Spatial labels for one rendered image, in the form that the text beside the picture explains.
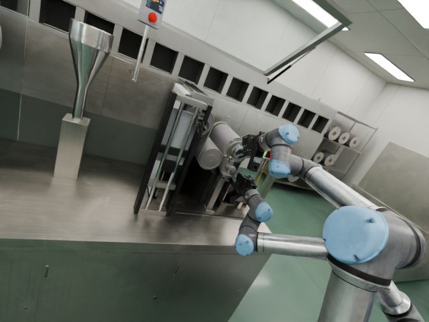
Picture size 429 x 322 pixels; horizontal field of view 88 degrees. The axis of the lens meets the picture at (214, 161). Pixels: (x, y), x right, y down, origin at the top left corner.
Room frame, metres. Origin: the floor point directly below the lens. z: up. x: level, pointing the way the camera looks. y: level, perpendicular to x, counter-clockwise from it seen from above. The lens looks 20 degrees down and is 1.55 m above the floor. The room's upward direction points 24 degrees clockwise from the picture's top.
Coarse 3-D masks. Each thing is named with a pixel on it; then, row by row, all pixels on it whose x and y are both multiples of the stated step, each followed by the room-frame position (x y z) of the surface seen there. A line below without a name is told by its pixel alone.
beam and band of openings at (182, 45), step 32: (32, 0) 0.93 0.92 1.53; (64, 0) 0.98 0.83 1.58; (96, 0) 1.03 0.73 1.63; (64, 32) 1.02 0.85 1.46; (128, 32) 1.16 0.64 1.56; (160, 32) 1.16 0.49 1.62; (160, 64) 1.25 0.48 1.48; (192, 64) 1.33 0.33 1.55; (224, 64) 1.34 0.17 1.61; (224, 96) 1.37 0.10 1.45; (256, 96) 1.56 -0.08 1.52; (288, 96) 1.58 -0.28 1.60; (320, 128) 1.82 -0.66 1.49
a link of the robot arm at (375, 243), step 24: (336, 216) 0.45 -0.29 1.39; (360, 216) 0.41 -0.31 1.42; (384, 216) 0.43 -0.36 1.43; (336, 240) 0.41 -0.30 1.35; (360, 240) 0.38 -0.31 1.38; (384, 240) 0.38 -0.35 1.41; (408, 240) 0.41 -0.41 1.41; (336, 264) 0.39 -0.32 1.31; (360, 264) 0.37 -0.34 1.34; (384, 264) 0.37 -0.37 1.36; (408, 264) 0.41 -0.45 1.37; (336, 288) 0.38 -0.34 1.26; (360, 288) 0.37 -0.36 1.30; (336, 312) 0.36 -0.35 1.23; (360, 312) 0.35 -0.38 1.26
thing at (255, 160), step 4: (256, 148) 0.92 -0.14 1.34; (252, 152) 0.93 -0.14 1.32; (256, 152) 0.92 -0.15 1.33; (260, 152) 0.93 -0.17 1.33; (252, 156) 0.92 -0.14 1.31; (256, 156) 0.92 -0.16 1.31; (260, 156) 0.93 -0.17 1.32; (252, 160) 0.91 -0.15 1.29; (256, 160) 0.92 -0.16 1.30; (260, 160) 0.93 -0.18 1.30; (248, 164) 0.92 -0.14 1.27; (252, 164) 0.91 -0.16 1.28; (256, 164) 0.92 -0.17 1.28; (248, 168) 0.91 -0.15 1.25; (252, 168) 0.91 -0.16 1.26; (256, 168) 0.92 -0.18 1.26
